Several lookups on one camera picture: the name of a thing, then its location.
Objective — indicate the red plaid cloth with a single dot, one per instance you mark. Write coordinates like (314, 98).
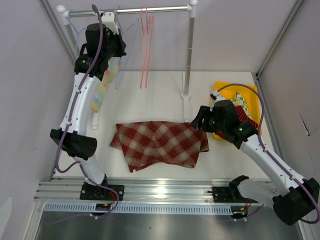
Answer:
(150, 142)

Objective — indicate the blue wire hanger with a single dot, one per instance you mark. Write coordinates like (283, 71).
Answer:
(77, 34)
(129, 36)

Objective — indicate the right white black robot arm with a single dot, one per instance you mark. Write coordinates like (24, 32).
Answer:
(293, 196)

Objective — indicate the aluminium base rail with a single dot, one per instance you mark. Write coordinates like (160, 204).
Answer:
(139, 190)

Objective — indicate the white slotted cable duct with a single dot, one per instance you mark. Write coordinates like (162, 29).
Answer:
(220, 210)

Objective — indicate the red polka dot cloth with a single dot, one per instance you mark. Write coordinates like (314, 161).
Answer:
(243, 116)

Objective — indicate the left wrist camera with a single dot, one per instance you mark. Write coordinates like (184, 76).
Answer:
(108, 19)

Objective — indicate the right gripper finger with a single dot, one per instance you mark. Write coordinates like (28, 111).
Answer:
(199, 123)
(205, 113)

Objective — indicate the pink wire hanger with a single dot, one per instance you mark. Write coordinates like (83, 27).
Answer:
(146, 23)
(151, 38)

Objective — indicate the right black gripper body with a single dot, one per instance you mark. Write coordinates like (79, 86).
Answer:
(214, 124)

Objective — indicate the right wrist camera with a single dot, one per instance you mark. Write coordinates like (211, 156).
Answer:
(216, 97)

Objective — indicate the white metal clothes rack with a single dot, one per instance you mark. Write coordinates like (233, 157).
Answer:
(190, 7)

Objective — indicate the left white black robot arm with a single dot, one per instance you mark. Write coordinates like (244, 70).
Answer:
(71, 136)

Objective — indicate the floral pastel skirt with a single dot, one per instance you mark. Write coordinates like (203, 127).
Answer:
(108, 77)

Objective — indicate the yellow plastic tray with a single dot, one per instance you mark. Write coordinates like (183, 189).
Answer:
(251, 95)

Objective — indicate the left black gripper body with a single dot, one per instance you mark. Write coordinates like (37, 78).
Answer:
(114, 48)

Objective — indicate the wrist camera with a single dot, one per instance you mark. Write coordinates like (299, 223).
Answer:
(216, 97)
(108, 19)

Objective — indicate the green leaf print cloth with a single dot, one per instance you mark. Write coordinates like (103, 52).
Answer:
(239, 100)

